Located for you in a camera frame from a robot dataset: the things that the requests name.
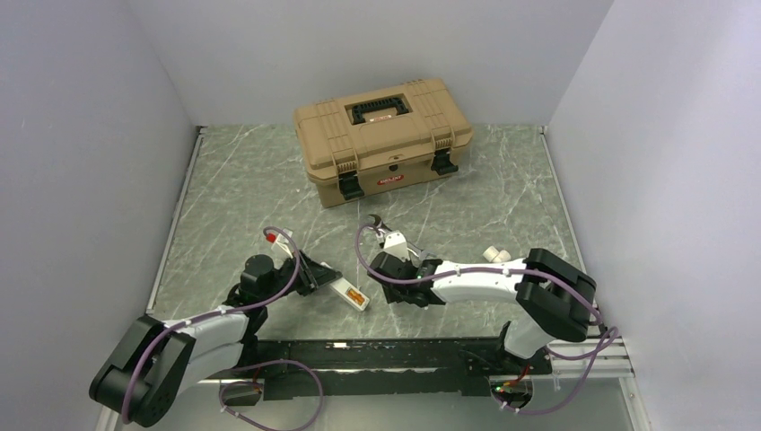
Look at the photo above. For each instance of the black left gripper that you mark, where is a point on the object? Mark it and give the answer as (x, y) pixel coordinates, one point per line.
(313, 275)

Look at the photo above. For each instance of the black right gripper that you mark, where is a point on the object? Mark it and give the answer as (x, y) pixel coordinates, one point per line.
(392, 295)

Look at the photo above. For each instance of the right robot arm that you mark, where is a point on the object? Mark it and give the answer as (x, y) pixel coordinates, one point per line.
(556, 297)

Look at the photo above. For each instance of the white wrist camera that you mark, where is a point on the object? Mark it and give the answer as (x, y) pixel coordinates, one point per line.
(396, 244)
(280, 246)

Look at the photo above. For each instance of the white air conditioner remote control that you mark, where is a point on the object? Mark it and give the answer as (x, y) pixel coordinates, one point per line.
(341, 286)

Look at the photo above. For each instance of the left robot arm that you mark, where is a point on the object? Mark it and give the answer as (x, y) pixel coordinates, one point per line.
(155, 361)

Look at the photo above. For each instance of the orange battery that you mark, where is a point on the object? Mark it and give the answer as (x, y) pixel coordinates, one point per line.
(356, 296)

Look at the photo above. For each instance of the silver combination wrench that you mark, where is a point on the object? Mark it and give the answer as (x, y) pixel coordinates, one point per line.
(381, 230)

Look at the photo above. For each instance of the white pipe elbow fitting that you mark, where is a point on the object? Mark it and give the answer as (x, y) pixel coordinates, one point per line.
(494, 255)

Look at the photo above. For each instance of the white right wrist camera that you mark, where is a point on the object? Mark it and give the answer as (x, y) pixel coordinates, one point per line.
(396, 244)

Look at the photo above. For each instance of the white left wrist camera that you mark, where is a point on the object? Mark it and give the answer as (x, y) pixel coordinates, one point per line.
(280, 246)

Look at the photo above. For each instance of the tan plastic toolbox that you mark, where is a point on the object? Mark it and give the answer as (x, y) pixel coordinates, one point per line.
(372, 142)

